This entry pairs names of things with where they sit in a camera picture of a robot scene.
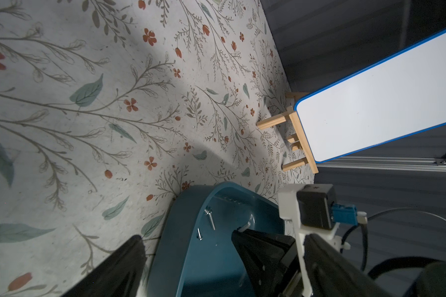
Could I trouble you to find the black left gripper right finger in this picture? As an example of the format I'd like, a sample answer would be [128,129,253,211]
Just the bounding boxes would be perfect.
[304,234,390,297]

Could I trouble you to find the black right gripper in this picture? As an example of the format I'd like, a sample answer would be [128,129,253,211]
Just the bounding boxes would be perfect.
[231,229,304,297]

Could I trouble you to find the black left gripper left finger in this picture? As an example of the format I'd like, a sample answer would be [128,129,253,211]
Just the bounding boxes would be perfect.
[64,235,147,297]

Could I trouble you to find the teal plastic tray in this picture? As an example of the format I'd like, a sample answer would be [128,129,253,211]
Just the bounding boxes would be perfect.
[146,182,284,297]

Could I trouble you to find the small wooden easel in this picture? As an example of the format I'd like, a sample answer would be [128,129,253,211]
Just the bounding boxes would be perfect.
[256,91,320,174]

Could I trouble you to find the blue framed whiteboard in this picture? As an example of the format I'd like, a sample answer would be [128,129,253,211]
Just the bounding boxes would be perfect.
[296,29,446,163]

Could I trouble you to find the aluminium frame rail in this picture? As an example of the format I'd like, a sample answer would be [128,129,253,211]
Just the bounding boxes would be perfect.
[317,157,446,173]

